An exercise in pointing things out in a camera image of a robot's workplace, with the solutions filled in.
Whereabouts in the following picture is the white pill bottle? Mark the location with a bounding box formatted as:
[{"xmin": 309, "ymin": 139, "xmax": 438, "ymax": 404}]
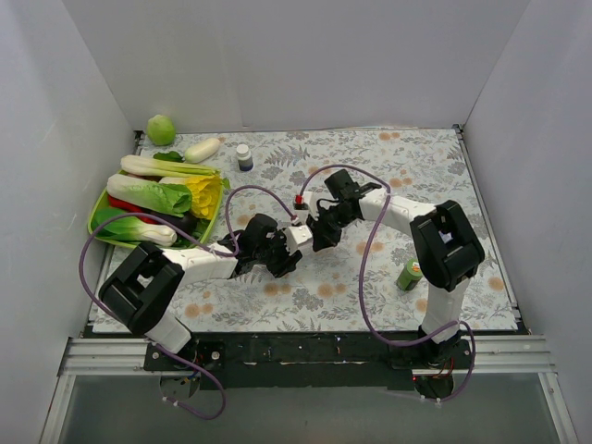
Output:
[{"xmin": 236, "ymin": 143, "xmax": 253, "ymax": 172}]

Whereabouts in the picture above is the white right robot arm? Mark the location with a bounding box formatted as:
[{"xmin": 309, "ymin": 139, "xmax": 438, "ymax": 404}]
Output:
[{"xmin": 294, "ymin": 167, "xmax": 485, "ymax": 368}]

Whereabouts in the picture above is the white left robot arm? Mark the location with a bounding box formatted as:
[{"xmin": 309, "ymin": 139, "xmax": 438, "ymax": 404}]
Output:
[{"xmin": 98, "ymin": 214, "xmax": 312, "ymax": 370}]

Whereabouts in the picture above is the green pill bottle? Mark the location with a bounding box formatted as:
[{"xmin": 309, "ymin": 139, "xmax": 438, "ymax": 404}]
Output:
[{"xmin": 396, "ymin": 258, "xmax": 424, "ymax": 291}]

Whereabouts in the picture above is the purple eggplant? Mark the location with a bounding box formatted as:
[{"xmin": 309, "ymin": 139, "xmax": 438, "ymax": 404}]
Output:
[{"xmin": 149, "ymin": 211, "xmax": 198, "ymax": 234}]

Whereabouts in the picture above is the yellow leafy vegetable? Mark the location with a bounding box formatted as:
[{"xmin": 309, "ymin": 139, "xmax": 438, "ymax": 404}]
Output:
[{"xmin": 185, "ymin": 175, "xmax": 223, "ymax": 220}]

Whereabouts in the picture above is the green plastic tray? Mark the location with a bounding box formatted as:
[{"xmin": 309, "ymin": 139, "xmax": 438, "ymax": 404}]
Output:
[{"xmin": 88, "ymin": 172, "xmax": 229, "ymax": 248}]

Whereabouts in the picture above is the napa cabbage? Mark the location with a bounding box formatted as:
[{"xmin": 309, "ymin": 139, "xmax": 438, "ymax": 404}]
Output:
[{"xmin": 106, "ymin": 174, "xmax": 192, "ymax": 216}]

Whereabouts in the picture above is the white radish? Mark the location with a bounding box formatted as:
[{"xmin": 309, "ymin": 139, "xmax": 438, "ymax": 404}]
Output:
[{"xmin": 184, "ymin": 138, "xmax": 221, "ymax": 164}]

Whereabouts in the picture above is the green bok choy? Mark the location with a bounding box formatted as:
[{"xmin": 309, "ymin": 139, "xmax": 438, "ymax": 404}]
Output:
[{"xmin": 91, "ymin": 206, "xmax": 177, "ymax": 247}]

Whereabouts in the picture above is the red chili pepper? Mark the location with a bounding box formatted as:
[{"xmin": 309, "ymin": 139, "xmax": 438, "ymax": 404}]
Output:
[{"xmin": 107, "ymin": 194, "xmax": 156, "ymax": 224}]

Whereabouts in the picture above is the long bok choy stalk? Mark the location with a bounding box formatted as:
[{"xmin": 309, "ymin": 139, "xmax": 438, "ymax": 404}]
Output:
[{"xmin": 120, "ymin": 155, "xmax": 220, "ymax": 178}]

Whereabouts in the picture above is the green round cabbage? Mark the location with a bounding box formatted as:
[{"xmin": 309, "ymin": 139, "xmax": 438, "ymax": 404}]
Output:
[{"xmin": 145, "ymin": 115, "xmax": 177, "ymax": 146}]

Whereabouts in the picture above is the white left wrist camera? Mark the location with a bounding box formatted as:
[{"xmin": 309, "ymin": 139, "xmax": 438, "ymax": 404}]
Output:
[{"xmin": 283, "ymin": 225, "xmax": 313, "ymax": 255}]

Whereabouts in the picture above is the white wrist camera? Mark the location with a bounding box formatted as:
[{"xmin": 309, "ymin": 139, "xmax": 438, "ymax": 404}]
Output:
[
  {"xmin": 293, "ymin": 191, "xmax": 321, "ymax": 223},
  {"xmin": 283, "ymin": 225, "xmax": 313, "ymax": 255}
]

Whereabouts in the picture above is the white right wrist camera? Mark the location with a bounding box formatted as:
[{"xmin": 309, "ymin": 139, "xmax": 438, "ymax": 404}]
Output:
[{"xmin": 293, "ymin": 191, "xmax": 321, "ymax": 223}]

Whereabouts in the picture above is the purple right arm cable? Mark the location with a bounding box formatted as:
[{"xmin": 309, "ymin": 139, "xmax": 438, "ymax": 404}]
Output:
[{"xmin": 295, "ymin": 164, "xmax": 477, "ymax": 403}]

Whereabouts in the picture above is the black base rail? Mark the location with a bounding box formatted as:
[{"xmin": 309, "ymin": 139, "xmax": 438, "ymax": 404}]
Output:
[{"xmin": 143, "ymin": 332, "xmax": 471, "ymax": 390}]

